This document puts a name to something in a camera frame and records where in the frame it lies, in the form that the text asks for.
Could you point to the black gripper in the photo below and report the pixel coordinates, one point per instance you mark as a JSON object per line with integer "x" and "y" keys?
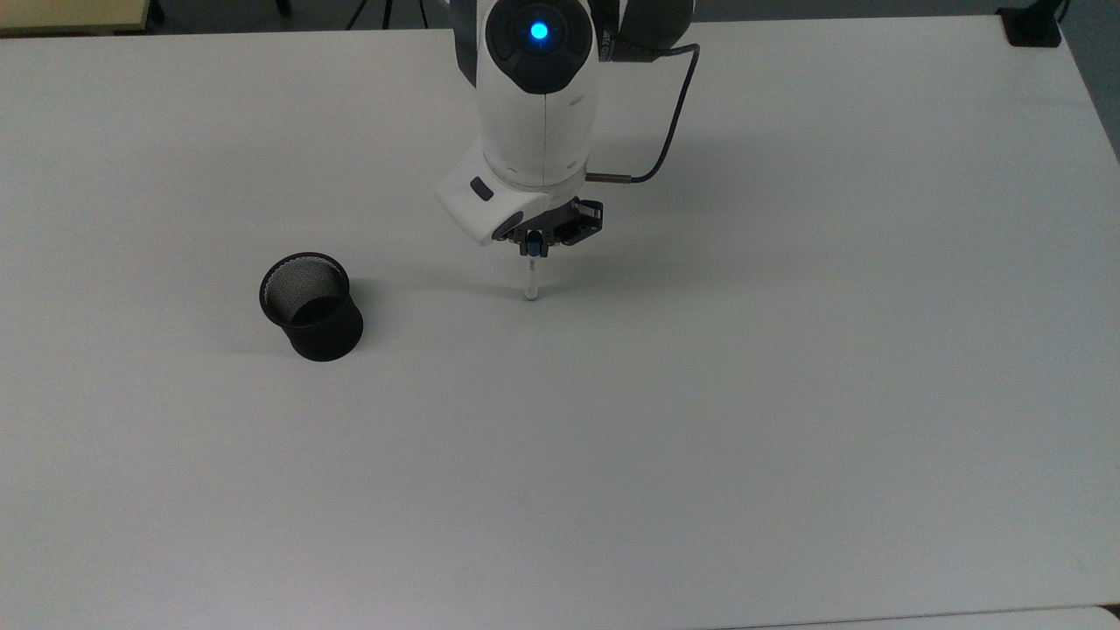
{"x": 579, "y": 220}

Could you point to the beige desk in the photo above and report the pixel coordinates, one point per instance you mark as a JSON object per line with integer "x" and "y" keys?
{"x": 70, "y": 13}

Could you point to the black tripod legs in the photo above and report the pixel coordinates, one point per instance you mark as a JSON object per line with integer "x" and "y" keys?
{"x": 387, "y": 10}

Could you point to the black mesh pen cup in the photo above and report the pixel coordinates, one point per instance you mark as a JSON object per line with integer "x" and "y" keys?
{"x": 331, "y": 339}

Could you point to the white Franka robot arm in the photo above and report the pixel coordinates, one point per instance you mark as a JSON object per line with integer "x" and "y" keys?
{"x": 538, "y": 114}

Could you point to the blue capped white marker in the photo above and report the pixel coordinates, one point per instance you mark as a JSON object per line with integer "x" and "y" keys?
{"x": 531, "y": 280}

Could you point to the black corner clamp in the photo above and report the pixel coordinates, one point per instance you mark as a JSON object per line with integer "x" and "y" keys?
{"x": 1031, "y": 24}

